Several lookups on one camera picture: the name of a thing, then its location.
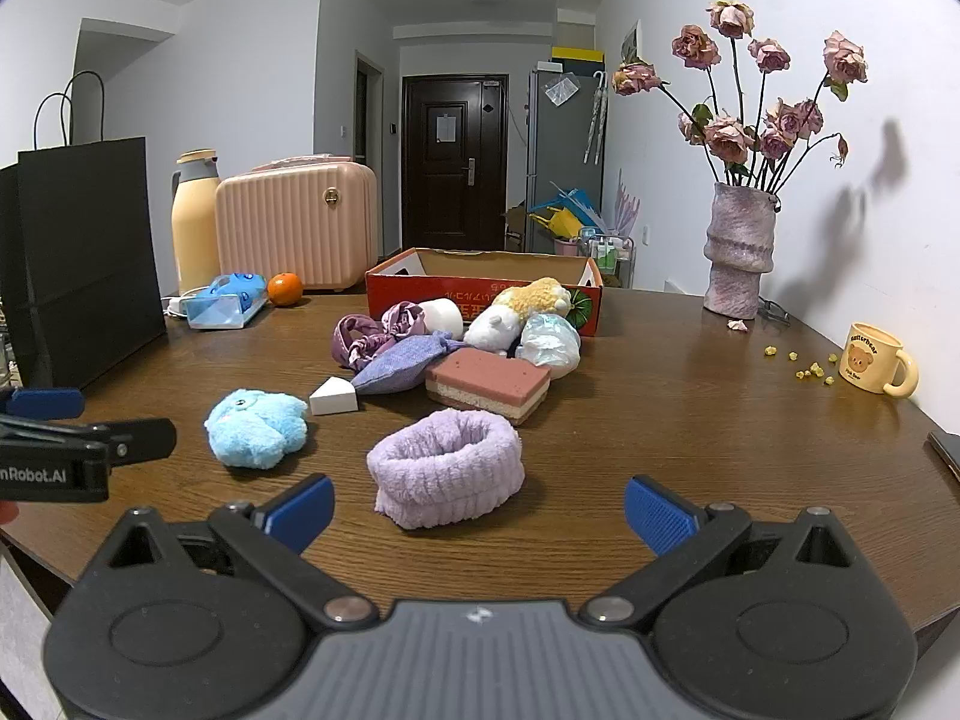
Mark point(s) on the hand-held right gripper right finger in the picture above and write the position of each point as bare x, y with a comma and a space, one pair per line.
656, 514

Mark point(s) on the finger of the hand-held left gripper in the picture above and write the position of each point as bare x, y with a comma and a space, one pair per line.
146, 439
41, 403

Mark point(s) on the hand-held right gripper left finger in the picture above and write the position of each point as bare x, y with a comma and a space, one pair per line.
304, 511

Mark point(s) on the light blue cloth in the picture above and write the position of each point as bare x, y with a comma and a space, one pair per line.
255, 427

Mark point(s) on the white wedge makeup sponge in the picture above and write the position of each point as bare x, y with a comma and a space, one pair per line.
334, 397

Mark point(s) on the lilac terry headband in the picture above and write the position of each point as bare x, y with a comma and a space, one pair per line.
442, 487

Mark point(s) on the purple fabric pouch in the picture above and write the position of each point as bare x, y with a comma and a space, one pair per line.
405, 367

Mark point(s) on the purple satin scrunchie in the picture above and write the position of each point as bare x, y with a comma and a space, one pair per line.
360, 337

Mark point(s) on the iridescent plastic bag bundle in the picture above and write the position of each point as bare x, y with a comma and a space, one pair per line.
551, 345

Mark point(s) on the pink layered sponge block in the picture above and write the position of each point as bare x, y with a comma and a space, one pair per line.
487, 382

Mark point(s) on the white foam roll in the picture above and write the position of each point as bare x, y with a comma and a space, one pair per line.
444, 316

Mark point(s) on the red orange cardboard box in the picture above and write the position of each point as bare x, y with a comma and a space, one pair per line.
480, 292

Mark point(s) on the white charger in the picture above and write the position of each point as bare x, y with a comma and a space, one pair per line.
178, 306

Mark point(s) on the black paper bag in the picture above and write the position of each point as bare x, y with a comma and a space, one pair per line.
82, 255

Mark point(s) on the blue tissue pack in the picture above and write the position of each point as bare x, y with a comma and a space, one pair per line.
225, 304

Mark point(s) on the orange tangerine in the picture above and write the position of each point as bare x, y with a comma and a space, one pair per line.
285, 289

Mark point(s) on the scattered yellow crumbs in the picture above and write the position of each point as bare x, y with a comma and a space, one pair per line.
811, 370

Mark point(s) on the cream orange thermos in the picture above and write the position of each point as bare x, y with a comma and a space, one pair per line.
193, 232

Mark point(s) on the eyeglasses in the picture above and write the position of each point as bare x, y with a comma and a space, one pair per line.
774, 313

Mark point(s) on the white yellow hamster plush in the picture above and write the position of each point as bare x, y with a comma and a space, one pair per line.
499, 322

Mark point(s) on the pink ribbed suitcase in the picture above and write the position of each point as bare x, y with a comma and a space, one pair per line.
292, 229

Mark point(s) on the yellow bear mug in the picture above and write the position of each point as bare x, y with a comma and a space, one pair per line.
870, 360

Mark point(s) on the purple textured vase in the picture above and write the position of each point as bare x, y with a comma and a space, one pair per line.
739, 255

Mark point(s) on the pink bucket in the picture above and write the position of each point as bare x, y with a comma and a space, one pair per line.
568, 247

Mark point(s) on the dark phone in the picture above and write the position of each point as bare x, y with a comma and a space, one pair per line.
946, 454

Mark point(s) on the purple feather decoration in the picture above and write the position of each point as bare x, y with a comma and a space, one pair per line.
627, 206

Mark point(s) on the blue yellow clutter pile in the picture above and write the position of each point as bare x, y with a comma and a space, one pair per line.
566, 214

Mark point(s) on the brown cardboard box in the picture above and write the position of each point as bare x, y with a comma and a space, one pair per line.
516, 229

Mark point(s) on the dark brown entrance door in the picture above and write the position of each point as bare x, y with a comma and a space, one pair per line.
454, 195

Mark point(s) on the grey refrigerator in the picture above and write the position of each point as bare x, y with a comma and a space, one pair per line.
562, 150

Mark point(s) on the bunch of dried pink roses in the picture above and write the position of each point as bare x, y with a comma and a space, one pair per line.
727, 136

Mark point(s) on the clear folded umbrella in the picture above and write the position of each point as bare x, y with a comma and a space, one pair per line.
596, 120

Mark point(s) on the white paper notice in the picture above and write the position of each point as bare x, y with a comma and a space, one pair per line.
445, 127

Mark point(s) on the clear plastic bag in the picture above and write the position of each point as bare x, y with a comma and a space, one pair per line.
561, 91

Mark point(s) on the yellow black box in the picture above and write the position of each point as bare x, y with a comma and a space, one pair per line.
577, 60

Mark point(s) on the side doorway frame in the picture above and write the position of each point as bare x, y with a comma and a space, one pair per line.
369, 157

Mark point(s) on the wall electrical panel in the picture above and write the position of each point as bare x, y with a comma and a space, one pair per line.
631, 41

